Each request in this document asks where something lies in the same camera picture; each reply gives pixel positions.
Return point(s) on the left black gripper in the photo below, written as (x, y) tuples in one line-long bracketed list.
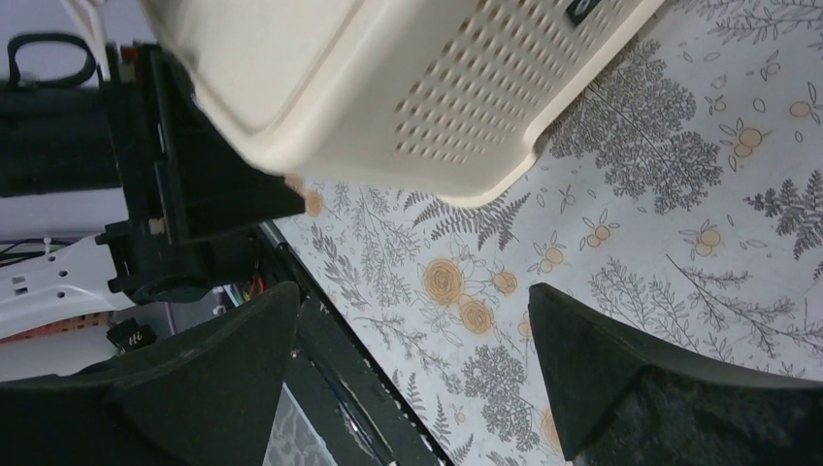
[(139, 129)]

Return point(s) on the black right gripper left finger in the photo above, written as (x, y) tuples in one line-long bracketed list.
[(207, 396)]

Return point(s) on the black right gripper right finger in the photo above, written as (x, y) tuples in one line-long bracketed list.
[(620, 396)]

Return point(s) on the cream plastic basket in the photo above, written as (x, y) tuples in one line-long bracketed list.
[(443, 97)]

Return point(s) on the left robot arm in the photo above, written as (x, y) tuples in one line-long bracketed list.
[(128, 263)]

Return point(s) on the floral tablecloth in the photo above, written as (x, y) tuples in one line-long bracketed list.
[(681, 193)]

